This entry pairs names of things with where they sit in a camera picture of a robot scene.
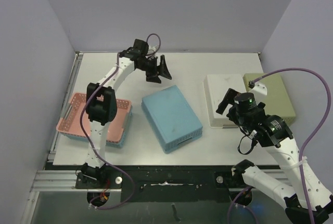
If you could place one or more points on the blue plastic basket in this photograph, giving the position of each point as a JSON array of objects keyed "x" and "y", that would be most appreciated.
[
  {"x": 171, "y": 118},
  {"x": 117, "y": 131}
]

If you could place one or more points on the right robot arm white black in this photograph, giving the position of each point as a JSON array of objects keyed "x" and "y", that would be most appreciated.
[{"x": 306, "y": 199}]

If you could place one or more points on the green perforated plastic basket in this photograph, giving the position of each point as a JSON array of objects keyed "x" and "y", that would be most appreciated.
[{"x": 277, "y": 101}]

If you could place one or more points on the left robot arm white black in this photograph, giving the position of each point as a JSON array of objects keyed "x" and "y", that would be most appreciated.
[{"x": 101, "y": 103}]

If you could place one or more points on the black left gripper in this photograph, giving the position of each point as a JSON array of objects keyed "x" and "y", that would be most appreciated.
[{"x": 154, "y": 72}]

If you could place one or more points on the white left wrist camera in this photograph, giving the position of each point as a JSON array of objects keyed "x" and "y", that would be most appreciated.
[{"x": 152, "y": 50}]

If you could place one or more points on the blue bottom plastic basket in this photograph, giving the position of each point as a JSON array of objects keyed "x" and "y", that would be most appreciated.
[{"x": 117, "y": 131}]

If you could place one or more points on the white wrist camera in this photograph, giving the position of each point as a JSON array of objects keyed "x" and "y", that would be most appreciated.
[
  {"x": 152, "y": 50},
  {"x": 257, "y": 88}
]

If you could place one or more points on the white perforated plastic basket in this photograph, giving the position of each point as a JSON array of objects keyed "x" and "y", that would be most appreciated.
[{"x": 215, "y": 87}]

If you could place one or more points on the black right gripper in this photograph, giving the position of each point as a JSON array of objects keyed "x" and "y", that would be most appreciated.
[{"x": 232, "y": 111}]

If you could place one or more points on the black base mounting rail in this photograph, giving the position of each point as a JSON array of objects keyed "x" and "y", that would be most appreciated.
[{"x": 162, "y": 184}]

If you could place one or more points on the pink plastic basket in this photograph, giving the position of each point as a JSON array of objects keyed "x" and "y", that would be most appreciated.
[{"x": 78, "y": 98}]

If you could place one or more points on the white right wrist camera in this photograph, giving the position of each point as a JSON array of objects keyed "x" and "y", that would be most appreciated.
[{"x": 257, "y": 88}]

